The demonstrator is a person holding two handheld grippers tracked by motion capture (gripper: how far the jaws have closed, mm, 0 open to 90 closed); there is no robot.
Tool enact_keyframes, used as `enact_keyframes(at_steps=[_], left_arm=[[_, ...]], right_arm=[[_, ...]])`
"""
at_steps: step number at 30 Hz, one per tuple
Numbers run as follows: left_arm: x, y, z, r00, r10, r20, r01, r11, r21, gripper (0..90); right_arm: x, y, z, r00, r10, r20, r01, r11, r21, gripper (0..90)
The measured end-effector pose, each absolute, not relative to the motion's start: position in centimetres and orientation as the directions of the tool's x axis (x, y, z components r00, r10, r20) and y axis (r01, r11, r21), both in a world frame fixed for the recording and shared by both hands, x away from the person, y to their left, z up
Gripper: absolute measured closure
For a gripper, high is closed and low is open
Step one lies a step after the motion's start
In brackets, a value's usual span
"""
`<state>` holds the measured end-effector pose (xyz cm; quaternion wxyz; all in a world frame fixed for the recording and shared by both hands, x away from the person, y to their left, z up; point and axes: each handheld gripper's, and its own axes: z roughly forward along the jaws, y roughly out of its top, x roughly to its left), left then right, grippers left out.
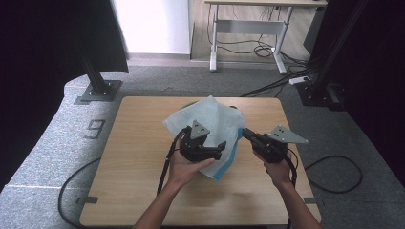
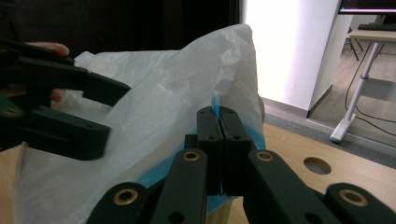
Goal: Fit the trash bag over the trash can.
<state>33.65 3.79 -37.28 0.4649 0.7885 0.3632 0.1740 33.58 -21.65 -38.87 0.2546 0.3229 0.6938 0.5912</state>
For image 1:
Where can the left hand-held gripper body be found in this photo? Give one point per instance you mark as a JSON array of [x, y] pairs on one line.
[[192, 149]]

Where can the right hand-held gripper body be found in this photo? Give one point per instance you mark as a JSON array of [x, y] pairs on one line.
[[270, 151]]

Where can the light blue cloth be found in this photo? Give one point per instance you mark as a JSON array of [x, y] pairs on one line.
[[219, 120]]

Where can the person's left hand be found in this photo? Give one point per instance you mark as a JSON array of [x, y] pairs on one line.
[[183, 170]]

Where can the person's right hand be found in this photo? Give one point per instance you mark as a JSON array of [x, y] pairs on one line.
[[281, 173]]

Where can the white power strip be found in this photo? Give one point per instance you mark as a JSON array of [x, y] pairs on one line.
[[299, 80]]

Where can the black metal stand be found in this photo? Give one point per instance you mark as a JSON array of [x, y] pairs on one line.
[[331, 54], [95, 79]]

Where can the black curtain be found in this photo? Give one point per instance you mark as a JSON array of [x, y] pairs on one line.
[[38, 63], [379, 79]]

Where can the white panel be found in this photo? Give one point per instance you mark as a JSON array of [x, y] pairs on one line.
[[153, 25]]

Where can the white desk frame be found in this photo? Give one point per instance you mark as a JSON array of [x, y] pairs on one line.
[[251, 27]]

